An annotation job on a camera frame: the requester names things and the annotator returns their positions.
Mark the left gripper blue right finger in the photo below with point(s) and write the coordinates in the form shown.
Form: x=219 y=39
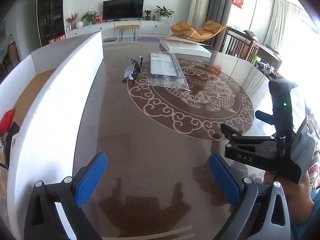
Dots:
x=260 y=211

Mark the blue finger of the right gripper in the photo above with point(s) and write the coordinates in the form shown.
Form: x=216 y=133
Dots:
x=267 y=118

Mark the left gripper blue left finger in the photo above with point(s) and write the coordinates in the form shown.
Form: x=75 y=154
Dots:
x=42 y=219

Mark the person right hand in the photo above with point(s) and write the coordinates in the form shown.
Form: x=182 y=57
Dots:
x=299 y=202

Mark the wooden side table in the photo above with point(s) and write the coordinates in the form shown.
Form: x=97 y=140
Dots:
x=266 y=55

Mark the wooden dining chair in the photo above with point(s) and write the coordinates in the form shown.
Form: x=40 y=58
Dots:
x=236 y=44

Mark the white flat carton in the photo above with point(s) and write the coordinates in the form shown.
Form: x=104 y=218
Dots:
x=177 y=45

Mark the phone case in plastic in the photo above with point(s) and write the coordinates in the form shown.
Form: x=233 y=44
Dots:
x=165 y=71

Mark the white storage box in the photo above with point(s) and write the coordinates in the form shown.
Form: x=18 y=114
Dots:
x=45 y=146

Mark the orange lounge chair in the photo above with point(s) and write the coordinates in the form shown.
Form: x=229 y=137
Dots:
x=208 y=31

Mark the green potted plant right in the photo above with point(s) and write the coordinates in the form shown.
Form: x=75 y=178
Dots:
x=164 y=13

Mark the green potted plant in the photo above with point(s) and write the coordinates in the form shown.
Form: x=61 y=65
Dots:
x=164 y=13
x=89 y=17

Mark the white tv cabinet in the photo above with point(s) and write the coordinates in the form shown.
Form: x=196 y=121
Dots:
x=121 y=29

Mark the black flat television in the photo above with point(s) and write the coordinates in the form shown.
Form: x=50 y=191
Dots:
x=122 y=9

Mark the red flower vase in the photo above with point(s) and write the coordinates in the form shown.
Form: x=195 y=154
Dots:
x=71 y=20

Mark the green potted plant left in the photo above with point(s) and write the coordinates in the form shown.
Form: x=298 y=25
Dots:
x=89 y=17

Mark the dark display cabinet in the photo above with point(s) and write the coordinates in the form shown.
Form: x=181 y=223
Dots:
x=50 y=20

